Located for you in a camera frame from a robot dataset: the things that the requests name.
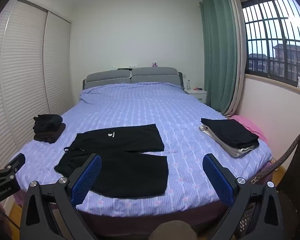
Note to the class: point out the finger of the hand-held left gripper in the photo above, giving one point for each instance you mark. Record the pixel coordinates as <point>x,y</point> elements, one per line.
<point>16,161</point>

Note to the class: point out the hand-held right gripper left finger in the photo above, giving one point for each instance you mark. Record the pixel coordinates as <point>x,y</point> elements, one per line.
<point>86,180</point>

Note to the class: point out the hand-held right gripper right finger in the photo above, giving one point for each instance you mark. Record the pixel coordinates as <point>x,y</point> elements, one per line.
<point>218,180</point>

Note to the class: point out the black pants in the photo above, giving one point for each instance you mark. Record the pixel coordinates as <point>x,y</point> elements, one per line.
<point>130,170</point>

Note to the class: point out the grey white folded garment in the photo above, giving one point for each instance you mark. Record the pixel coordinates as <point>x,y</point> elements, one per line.
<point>230,148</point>

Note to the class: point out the pile of dark clothes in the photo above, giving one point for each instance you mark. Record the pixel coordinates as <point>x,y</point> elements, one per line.
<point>48,127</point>

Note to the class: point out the black folded garment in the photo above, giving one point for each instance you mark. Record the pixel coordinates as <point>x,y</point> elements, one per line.
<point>230,132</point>

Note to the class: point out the pink cloth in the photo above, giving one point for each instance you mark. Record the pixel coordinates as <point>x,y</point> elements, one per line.
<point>252,127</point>

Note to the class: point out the brown wicker chair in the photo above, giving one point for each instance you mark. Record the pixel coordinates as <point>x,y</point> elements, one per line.
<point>295,180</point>

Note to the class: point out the wide louvred wardrobe door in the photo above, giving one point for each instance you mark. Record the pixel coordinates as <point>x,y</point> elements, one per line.
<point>20,75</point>

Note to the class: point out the white nightstand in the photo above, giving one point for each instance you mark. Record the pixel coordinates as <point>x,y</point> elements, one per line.
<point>198,95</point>

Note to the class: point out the small red item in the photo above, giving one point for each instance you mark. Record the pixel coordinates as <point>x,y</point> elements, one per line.
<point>197,88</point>

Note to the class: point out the bed with purple patterned sheet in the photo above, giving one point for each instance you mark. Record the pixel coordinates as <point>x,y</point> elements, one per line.
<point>145,105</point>

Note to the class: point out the clear bottle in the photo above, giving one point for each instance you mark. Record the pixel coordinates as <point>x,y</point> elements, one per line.
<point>189,85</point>

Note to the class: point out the narrow louvred wardrobe door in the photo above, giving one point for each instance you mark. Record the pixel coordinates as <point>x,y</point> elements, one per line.
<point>58,65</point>

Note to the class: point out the beige curtain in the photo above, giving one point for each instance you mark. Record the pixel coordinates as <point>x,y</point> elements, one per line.
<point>241,67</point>

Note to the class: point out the flat black item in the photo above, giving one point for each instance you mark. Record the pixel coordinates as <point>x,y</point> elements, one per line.
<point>125,68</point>

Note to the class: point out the grey upholstered headboard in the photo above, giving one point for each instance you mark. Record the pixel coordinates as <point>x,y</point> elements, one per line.
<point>152,75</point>

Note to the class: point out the green curtain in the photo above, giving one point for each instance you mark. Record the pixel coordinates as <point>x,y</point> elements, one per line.
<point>217,55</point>

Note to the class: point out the white spray bottle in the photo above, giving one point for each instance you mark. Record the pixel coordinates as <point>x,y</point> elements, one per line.
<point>299,83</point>

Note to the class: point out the small pink toy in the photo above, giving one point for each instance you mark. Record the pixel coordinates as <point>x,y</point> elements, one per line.
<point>155,64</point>

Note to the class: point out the window with dark grille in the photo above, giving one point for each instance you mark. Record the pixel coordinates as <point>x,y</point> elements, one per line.
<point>277,45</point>

